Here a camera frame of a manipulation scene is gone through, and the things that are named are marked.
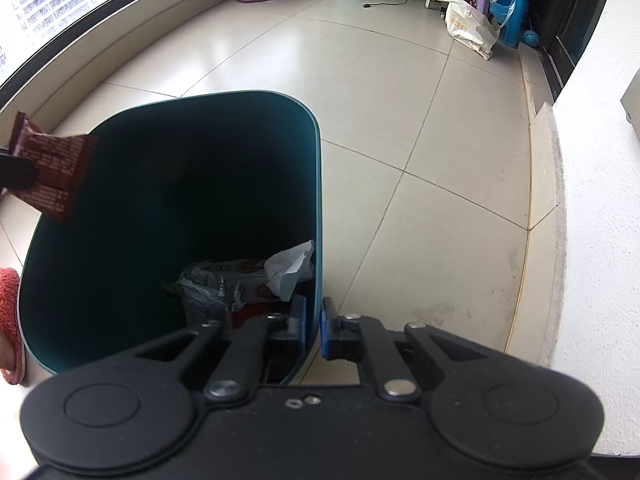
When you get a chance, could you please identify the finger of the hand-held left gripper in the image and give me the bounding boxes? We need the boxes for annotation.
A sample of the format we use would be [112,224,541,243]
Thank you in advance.
[0,148,38,198]

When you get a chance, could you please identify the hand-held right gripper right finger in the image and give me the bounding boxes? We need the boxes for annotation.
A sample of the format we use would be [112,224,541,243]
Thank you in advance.
[322,297,502,405]

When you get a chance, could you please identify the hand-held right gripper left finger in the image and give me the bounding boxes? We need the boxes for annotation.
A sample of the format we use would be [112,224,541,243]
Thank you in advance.
[135,295,308,405]

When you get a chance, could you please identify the maroon foil snack wrapper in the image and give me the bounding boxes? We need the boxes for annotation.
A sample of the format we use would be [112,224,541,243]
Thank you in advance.
[9,112,100,225]

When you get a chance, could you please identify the white and purple cookie packet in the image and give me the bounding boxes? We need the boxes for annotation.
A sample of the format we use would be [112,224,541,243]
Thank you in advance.
[199,258,282,307]

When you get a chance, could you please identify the grey plastic wrapper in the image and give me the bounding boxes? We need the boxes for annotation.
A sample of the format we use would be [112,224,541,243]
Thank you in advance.
[178,264,243,313]

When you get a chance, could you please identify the teal trash bin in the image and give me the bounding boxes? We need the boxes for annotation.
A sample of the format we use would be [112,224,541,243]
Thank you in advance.
[17,90,322,387]

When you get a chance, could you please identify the white crumpled tissue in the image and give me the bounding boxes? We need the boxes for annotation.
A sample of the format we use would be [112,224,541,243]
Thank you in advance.
[264,239,316,302]

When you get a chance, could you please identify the red slipper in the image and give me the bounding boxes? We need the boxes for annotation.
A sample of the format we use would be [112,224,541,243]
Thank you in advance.
[0,267,27,387]

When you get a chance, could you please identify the white plastic shopping bag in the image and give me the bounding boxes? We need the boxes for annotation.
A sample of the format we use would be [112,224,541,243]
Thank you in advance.
[429,0,517,62]

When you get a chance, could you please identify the dark sliding door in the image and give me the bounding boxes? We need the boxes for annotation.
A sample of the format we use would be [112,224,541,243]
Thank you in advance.
[529,0,617,103]

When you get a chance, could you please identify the white wall box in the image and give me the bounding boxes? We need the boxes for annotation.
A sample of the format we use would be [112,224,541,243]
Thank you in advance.
[620,67,640,138]

